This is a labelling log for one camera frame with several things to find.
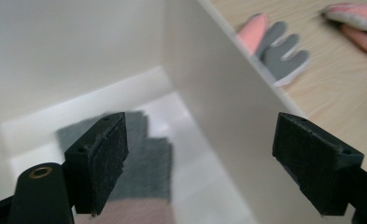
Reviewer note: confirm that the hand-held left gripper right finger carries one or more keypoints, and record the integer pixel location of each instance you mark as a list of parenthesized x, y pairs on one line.
[(315, 158)]

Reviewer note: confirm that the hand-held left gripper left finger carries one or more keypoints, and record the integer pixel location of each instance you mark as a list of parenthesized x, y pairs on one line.
[(100, 155)]

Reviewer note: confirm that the grey knit glove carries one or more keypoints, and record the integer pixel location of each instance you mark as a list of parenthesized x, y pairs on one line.
[(153, 168)]

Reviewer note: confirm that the pink padded glove grey palm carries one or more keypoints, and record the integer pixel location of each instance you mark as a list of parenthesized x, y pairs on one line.
[(355, 14), (280, 53)]

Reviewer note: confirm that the white storage box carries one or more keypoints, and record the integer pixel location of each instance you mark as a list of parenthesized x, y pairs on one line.
[(218, 93)]

